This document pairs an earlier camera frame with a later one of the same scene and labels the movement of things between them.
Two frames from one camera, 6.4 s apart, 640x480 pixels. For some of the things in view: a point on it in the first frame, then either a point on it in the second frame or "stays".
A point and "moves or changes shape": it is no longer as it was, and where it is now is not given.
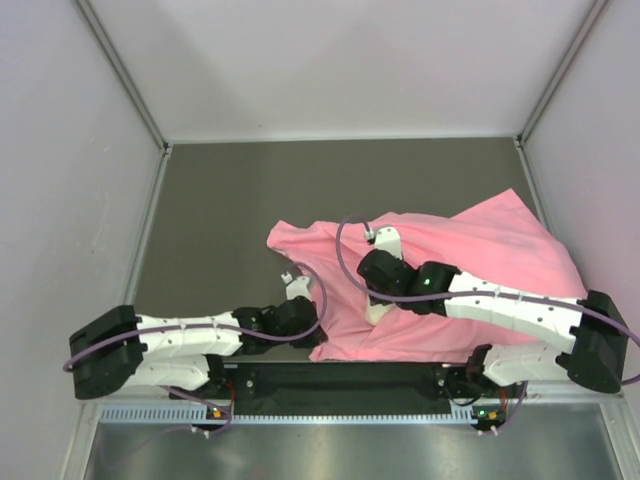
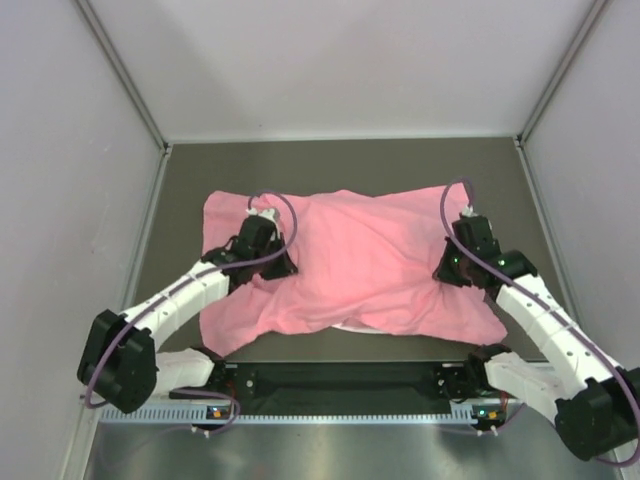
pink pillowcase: [500, 243] moves or changes shape
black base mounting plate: [351, 388] stays
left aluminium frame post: [124, 75] stays
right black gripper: [379, 301] → [442, 271]
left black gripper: [311, 340] → [284, 268]
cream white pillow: [374, 312] → [339, 326]
